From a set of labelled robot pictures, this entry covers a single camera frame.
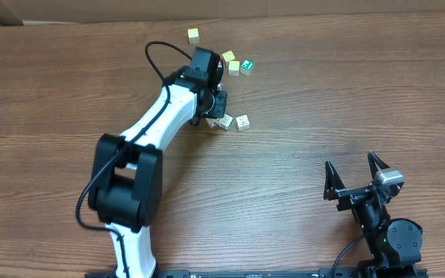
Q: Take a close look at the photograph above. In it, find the far yellow wooden block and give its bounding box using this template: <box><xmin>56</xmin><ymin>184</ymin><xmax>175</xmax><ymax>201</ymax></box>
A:
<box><xmin>187</xmin><ymin>28</ymin><xmax>200</xmax><ymax>44</ymax></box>

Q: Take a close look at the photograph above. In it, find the green wooden block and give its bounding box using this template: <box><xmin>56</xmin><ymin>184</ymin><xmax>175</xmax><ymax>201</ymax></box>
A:
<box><xmin>239</xmin><ymin>59</ymin><xmax>254</xmax><ymax>76</ymax></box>

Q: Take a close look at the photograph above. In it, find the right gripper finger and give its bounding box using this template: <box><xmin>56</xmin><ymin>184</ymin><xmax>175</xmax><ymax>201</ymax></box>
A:
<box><xmin>323</xmin><ymin>161</ymin><xmax>345</xmax><ymax>201</ymax></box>
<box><xmin>367</xmin><ymin>151</ymin><xmax>389</xmax><ymax>179</ymax></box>

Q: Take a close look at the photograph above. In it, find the white block row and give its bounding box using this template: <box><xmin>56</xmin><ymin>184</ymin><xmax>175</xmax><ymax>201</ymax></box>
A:
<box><xmin>206</xmin><ymin>118</ymin><xmax>219</xmax><ymax>128</ymax></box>
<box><xmin>236</xmin><ymin>115</ymin><xmax>250</xmax><ymax>131</ymax></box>
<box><xmin>218</xmin><ymin>114</ymin><xmax>234</xmax><ymax>131</ymax></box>

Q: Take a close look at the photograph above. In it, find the red M wooden block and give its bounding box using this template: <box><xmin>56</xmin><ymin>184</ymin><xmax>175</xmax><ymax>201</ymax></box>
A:
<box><xmin>219</xmin><ymin>55</ymin><xmax>226</xmax><ymax>70</ymax></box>

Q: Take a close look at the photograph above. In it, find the cardboard box back edge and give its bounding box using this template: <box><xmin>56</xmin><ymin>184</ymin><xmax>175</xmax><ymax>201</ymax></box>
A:
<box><xmin>0</xmin><ymin>0</ymin><xmax>445</xmax><ymax>25</ymax></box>

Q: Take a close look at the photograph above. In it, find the yellow block upper cluster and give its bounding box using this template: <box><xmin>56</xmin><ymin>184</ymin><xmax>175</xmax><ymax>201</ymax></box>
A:
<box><xmin>222</xmin><ymin>50</ymin><xmax>236</xmax><ymax>63</ymax></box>

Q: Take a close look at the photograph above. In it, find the yellow block lower cluster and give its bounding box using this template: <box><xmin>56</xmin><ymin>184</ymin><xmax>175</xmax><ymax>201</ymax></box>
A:
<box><xmin>228</xmin><ymin>60</ymin><xmax>240</xmax><ymax>76</ymax></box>

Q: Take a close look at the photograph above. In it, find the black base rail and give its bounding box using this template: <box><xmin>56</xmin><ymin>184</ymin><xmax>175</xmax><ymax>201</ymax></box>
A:
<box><xmin>83</xmin><ymin>268</ymin><xmax>429</xmax><ymax>278</ymax></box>

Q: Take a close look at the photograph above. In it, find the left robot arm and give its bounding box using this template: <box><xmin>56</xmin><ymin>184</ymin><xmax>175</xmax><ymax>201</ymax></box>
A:
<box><xmin>79</xmin><ymin>47</ymin><xmax>227</xmax><ymax>277</ymax></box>

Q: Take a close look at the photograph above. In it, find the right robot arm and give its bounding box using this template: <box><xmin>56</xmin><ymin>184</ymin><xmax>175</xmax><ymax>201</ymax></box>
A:
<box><xmin>323</xmin><ymin>151</ymin><xmax>428</xmax><ymax>278</ymax></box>

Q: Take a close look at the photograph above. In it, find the yellow block cluster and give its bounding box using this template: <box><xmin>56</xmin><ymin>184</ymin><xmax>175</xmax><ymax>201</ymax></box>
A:
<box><xmin>222</xmin><ymin>50</ymin><xmax>236</xmax><ymax>63</ymax></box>
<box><xmin>228</xmin><ymin>60</ymin><xmax>240</xmax><ymax>76</ymax></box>

